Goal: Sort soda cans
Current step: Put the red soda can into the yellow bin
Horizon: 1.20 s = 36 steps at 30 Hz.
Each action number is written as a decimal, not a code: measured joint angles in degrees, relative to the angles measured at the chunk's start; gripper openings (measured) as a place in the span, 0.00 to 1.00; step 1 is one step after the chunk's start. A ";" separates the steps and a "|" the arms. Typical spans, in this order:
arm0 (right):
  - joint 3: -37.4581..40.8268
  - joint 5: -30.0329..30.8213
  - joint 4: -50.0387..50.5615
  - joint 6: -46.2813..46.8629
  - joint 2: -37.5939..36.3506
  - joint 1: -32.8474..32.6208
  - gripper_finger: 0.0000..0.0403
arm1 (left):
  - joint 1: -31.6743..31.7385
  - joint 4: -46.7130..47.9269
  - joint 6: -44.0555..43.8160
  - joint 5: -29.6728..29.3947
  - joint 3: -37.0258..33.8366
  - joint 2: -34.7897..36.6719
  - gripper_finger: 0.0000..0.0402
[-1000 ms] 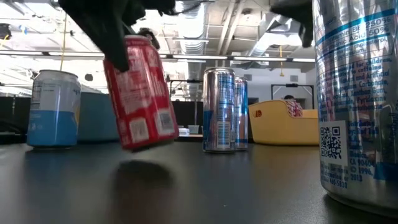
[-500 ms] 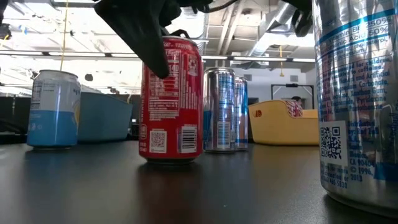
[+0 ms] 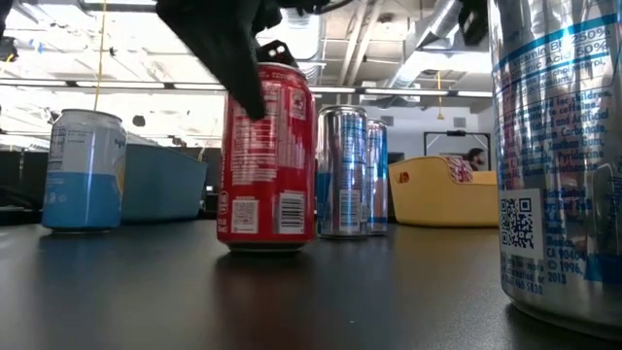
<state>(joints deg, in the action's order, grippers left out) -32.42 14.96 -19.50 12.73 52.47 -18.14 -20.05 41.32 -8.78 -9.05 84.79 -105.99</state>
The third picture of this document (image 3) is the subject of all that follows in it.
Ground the red cola can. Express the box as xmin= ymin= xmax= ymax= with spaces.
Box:
xmin=439 ymin=154 xmax=475 ymax=185
xmin=217 ymin=61 xmax=317 ymax=254

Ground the slim silver blue energy can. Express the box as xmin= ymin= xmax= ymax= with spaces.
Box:
xmin=364 ymin=119 xmax=389 ymax=237
xmin=315 ymin=104 xmax=369 ymax=240
xmin=488 ymin=0 xmax=622 ymax=341

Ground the blue plastic bin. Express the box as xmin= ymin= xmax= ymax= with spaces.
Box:
xmin=120 ymin=143 xmax=209 ymax=224

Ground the yellow plastic bin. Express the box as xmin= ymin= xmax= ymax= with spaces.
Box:
xmin=387 ymin=155 xmax=501 ymax=228

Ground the white and blue soda can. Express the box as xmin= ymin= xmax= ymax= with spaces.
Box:
xmin=41 ymin=108 xmax=128 ymax=233

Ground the long linear ceiling light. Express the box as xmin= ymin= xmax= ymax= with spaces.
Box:
xmin=0 ymin=79 xmax=493 ymax=100

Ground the yellow ceiling pendant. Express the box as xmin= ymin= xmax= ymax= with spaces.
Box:
xmin=433 ymin=70 xmax=447 ymax=122

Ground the person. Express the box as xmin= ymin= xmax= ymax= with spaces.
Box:
xmin=464 ymin=147 xmax=487 ymax=172

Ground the black partition panel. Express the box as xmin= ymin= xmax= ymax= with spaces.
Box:
xmin=0 ymin=148 xmax=405 ymax=218

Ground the narrow silver spiral duct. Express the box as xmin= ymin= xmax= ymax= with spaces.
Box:
xmin=279 ymin=9 xmax=325 ymax=106

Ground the wide silver spiral duct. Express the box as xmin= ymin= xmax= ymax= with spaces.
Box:
xmin=388 ymin=0 xmax=490 ymax=88

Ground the black metal camera frame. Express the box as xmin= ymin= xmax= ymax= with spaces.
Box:
xmin=423 ymin=129 xmax=492 ymax=159

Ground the yellow hanging cable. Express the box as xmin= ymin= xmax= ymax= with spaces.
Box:
xmin=93 ymin=0 xmax=109 ymax=112

